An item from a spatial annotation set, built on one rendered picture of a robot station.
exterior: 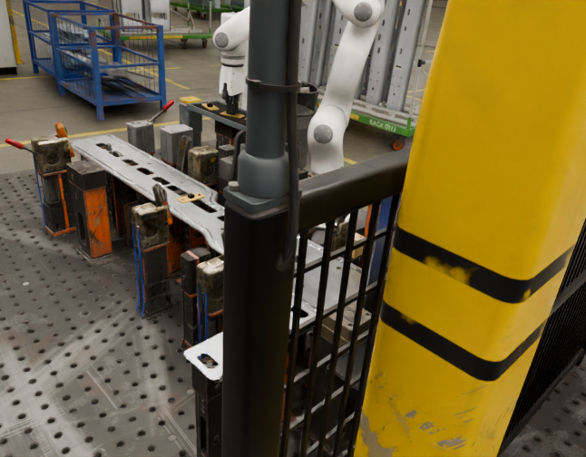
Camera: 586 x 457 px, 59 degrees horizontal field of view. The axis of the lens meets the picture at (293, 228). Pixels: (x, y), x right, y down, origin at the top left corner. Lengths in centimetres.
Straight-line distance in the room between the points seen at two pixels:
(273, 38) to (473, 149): 14
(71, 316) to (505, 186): 147
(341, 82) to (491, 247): 145
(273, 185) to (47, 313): 145
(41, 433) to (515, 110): 121
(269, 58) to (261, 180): 6
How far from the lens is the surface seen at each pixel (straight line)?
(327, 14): 643
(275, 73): 27
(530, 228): 33
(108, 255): 191
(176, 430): 129
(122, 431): 131
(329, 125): 172
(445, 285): 37
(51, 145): 199
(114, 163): 191
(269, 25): 26
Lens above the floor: 167
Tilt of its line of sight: 27 degrees down
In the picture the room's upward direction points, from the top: 5 degrees clockwise
